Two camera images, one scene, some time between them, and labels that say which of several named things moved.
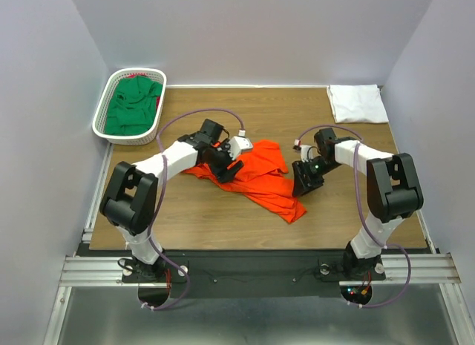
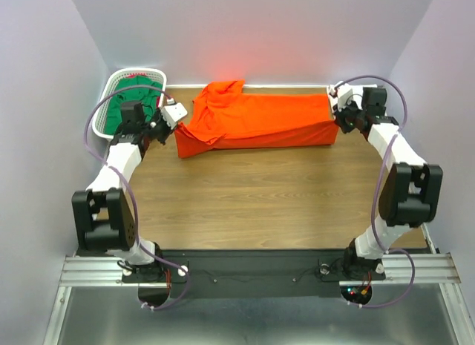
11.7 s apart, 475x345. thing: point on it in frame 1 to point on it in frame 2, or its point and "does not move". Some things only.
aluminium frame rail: (428, 268) does not move
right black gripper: (303, 184) to (339, 117)
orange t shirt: (261, 182) to (226, 115)
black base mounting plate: (283, 273) does not move
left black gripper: (224, 175) to (168, 131)
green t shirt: (131, 106) does not move
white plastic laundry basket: (130, 107) does not move
